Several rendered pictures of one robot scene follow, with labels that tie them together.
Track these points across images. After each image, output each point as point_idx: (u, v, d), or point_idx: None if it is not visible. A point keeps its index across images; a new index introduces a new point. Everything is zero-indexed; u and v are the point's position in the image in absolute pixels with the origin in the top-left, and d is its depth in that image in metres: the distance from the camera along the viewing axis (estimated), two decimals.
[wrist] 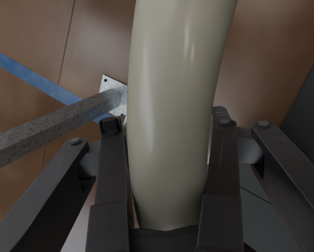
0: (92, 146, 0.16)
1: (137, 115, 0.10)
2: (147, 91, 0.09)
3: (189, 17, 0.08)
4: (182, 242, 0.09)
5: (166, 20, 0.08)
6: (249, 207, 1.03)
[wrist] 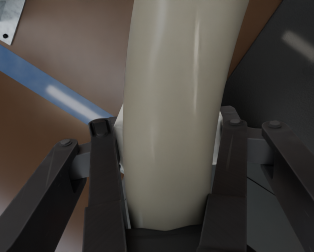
0: (83, 147, 0.16)
1: (134, 136, 0.09)
2: (145, 110, 0.08)
3: (192, 30, 0.07)
4: (182, 242, 0.09)
5: (167, 33, 0.07)
6: None
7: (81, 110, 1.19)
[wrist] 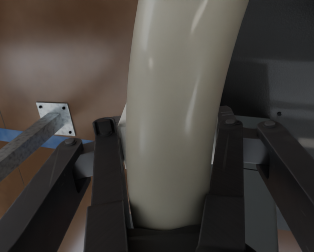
0: (87, 147, 0.16)
1: None
2: None
3: None
4: (182, 242, 0.09)
5: None
6: None
7: None
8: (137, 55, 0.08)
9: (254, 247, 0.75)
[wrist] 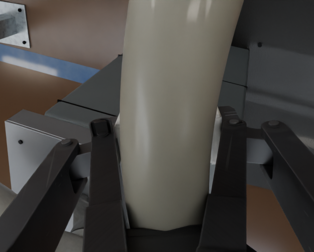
0: (83, 147, 0.16)
1: None
2: None
3: None
4: (182, 242, 0.09)
5: None
6: None
7: None
8: (131, 33, 0.08)
9: None
